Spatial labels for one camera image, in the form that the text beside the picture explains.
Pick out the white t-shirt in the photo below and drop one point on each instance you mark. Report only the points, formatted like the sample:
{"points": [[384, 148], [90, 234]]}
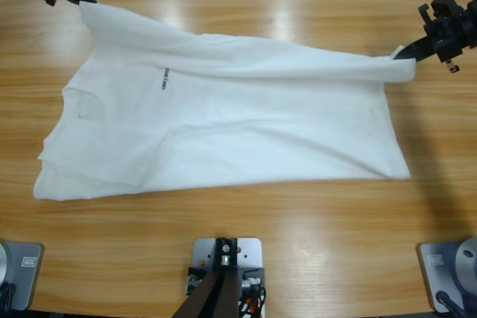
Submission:
{"points": [[242, 120]]}

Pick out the dark camera post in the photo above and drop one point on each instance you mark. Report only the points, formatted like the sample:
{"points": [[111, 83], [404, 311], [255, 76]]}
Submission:
{"points": [[220, 288]]}

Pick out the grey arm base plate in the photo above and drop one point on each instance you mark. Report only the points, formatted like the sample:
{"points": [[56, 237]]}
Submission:
{"points": [[428, 280], [26, 284]]}

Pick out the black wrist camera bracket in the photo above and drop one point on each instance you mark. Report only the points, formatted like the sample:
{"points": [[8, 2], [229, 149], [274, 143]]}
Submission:
{"points": [[443, 6]]}

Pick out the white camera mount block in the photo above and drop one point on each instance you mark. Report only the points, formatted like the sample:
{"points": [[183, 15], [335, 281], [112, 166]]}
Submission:
{"points": [[249, 254]]}

